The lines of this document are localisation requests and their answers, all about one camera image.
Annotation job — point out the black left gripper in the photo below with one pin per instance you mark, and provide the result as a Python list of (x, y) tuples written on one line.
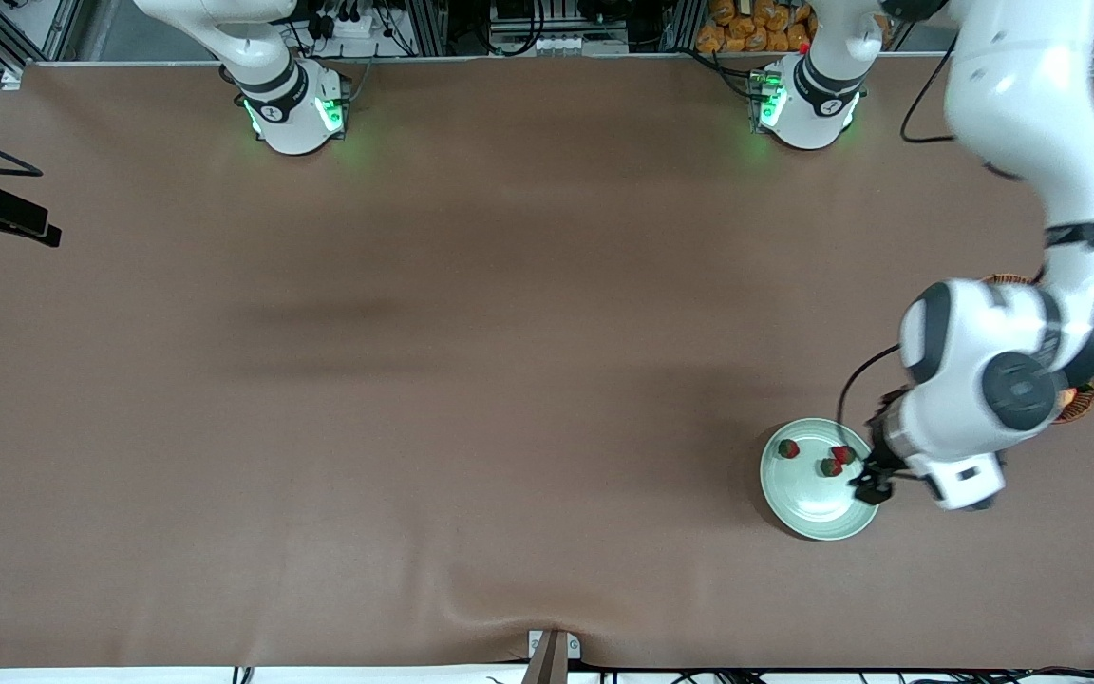
[(879, 455)]

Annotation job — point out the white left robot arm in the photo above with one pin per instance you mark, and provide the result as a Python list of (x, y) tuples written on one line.
[(1022, 85)]

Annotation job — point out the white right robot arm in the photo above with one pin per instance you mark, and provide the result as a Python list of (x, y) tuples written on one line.
[(291, 133)]

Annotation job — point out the pale green round plate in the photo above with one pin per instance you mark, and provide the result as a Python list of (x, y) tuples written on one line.
[(808, 503)]

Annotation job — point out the red apple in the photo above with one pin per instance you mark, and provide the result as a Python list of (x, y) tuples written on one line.
[(1067, 397)]

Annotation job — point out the brown wicker basket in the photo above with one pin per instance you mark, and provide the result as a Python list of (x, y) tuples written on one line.
[(1079, 408)]

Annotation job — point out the brown table cover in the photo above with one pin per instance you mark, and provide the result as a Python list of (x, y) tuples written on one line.
[(509, 532)]

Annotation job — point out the white power strip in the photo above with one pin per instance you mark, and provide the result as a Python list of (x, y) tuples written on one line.
[(343, 24)]

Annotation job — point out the bag of orange buns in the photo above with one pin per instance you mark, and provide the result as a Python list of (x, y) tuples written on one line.
[(746, 28)]

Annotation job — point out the white connector block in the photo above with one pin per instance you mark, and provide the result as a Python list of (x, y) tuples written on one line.
[(558, 43)]

